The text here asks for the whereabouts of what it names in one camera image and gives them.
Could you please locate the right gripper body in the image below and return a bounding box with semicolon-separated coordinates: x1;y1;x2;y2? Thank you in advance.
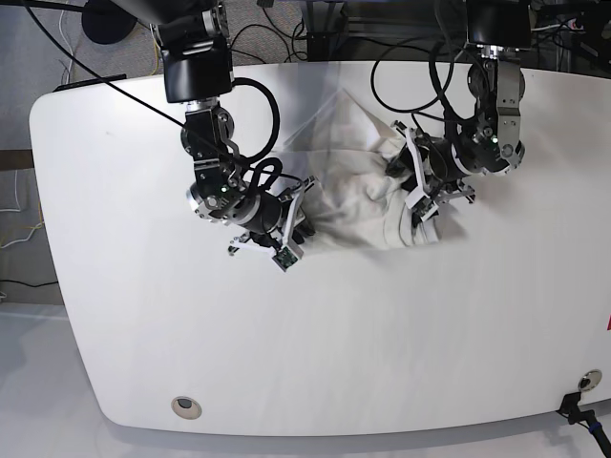
226;176;316;256

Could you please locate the silver table grommet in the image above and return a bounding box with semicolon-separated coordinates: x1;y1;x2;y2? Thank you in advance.
171;396;202;420
578;369;602;392

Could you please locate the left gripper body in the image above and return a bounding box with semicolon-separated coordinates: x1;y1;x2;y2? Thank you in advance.
390;120;475;207

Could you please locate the silver table grommet left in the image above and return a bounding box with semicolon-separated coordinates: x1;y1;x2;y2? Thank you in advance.
171;396;202;420

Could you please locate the black clamp with cable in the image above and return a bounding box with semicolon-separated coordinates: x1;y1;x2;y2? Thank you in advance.
557;392;611;458

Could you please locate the white printed T-shirt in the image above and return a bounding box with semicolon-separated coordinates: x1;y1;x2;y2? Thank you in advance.
276;88;472;254

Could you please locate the white cable on floor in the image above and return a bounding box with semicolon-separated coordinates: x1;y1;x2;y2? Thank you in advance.
0;169;45;249

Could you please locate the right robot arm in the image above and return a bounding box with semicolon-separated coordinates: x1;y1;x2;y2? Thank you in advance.
119;1;314;266

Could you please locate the silver table grommet right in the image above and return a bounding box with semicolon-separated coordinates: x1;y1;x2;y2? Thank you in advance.
578;369;602;392

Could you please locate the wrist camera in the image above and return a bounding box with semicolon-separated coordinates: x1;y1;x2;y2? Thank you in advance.
272;246;304;272
405;188;439;222

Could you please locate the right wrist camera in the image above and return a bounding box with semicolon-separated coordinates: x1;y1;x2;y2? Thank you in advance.
272;246;304;272

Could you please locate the black metal frame post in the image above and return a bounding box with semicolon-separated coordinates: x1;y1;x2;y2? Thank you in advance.
301;1;348;62

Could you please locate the black round stand base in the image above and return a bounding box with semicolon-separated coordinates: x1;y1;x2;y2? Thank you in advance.
81;0;137;45

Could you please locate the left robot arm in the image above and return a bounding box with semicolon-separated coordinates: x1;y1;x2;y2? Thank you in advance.
386;1;532;226

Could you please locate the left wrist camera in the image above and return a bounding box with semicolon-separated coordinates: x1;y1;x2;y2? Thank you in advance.
405;188;439;222

